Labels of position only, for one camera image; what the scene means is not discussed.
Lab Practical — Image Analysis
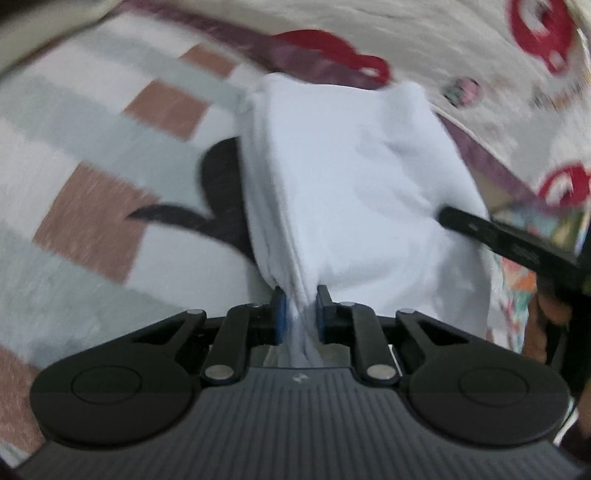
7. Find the bear print quilt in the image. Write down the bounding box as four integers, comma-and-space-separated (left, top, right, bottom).
115, 0, 591, 224

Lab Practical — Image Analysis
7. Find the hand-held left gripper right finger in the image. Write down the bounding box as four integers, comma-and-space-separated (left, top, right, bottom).
315, 285, 468, 387

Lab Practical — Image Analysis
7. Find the checked bed sheet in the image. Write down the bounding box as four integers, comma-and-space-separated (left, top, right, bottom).
0, 9, 492, 462

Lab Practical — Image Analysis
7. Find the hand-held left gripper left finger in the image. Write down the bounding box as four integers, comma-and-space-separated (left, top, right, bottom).
134, 286, 288, 387

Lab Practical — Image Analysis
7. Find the person's right hand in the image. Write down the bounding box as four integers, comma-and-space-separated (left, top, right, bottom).
524, 286, 572, 366

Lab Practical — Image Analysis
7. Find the white shirt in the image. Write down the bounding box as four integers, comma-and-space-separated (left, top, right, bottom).
235, 73, 493, 368

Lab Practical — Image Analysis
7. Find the cream fleece jacket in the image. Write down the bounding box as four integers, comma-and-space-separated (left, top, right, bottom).
0, 0, 122, 70

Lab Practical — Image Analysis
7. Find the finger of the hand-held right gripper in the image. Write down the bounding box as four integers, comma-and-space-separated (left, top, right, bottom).
436, 206, 581, 278

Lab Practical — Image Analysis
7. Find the floral blanket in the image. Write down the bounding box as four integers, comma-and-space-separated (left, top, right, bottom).
488, 203, 588, 357

